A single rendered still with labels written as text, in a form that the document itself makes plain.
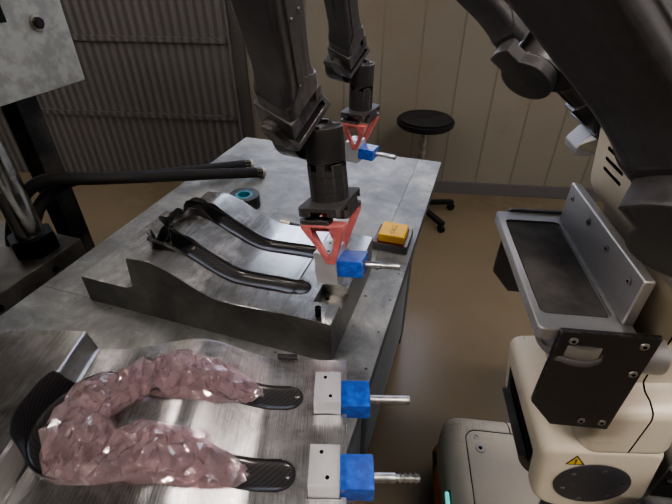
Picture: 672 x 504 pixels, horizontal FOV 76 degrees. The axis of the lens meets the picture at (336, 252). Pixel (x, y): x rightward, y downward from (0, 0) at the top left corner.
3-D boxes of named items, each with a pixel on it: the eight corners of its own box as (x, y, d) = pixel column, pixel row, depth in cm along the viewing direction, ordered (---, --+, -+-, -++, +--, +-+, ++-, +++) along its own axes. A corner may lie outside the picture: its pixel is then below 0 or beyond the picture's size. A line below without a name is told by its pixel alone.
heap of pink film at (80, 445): (266, 375, 63) (261, 338, 59) (242, 503, 49) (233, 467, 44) (90, 372, 64) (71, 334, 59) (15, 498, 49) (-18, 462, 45)
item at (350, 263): (404, 274, 69) (403, 244, 67) (397, 290, 65) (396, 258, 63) (327, 269, 74) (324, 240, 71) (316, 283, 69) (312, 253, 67)
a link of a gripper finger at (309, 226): (305, 269, 66) (296, 211, 62) (321, 249, 72) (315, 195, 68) (347, 272, 64) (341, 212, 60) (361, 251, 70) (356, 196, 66)
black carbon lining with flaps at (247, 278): (334, 256, 85) (334, 214, 80) (304, 309, 73) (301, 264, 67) (183, 226, 94) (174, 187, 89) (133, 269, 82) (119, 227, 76)
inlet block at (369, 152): (398, 163, 113) (400, 144, 110) (391, 171, 109) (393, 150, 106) (352, 154, 118) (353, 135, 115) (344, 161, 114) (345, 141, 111)
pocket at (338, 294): (348, 303, 77) (349, 287, 74) (339, 323, 73) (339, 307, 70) (324, 297, 78) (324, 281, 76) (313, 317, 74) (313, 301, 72)
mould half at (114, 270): (370, 272, 92) (374, 217, 85) (331, 363, 72) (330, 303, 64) (171, 231, 105) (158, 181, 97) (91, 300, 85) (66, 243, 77)
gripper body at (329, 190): (298, 220, 62) (291, 170, 59) (323, 197, 71) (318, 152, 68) (340, 221, 60) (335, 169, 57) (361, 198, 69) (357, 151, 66)
